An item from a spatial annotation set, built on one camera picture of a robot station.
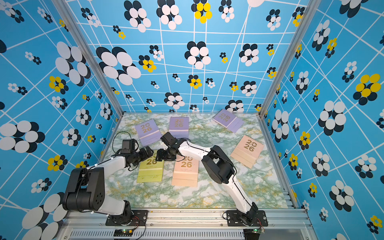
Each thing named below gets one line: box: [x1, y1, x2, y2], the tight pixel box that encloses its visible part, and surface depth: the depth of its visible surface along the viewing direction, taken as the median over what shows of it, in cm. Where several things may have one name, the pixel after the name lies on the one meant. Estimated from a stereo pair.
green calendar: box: [137, 150, 164, 183], surface depth 90 cm
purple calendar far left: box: [134, 118, 163, 147], surface depth 110 cm
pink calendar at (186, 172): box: [171, 155, 200, 187], surface depth 91 cm
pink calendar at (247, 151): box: [230, 134, 264, 169], surface depth 100 cm
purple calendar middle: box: [168, 116, 189, 139], surface depth 114 cm
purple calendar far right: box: [212, 109, 245, 133], surface depth 117 cm
